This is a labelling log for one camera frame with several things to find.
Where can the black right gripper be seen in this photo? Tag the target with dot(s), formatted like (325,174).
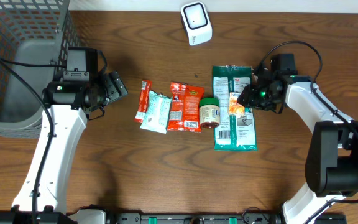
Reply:
(250,91)

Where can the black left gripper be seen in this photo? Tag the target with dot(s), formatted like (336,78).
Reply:
(114,88)

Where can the orange Kleenex tissue pack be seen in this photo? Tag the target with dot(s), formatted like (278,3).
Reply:
(234,107)

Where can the red packet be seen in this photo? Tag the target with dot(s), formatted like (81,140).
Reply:
(143,101)

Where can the green white 3M package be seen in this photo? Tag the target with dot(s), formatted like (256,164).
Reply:
(236,131)

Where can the green lid jar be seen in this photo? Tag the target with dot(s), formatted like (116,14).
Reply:
(209,112)

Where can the white small packet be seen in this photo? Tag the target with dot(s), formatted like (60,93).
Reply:
(156,116)

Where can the red snack bag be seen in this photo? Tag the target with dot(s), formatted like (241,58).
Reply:
(184,111)

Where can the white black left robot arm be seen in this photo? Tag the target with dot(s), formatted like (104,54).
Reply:
(67,103)

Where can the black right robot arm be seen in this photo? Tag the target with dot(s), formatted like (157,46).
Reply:
(331,168)

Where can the white barcode scanner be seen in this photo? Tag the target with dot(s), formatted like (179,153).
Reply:
(196,23)

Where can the black mounting rail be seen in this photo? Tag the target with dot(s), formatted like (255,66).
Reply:
(197,218)

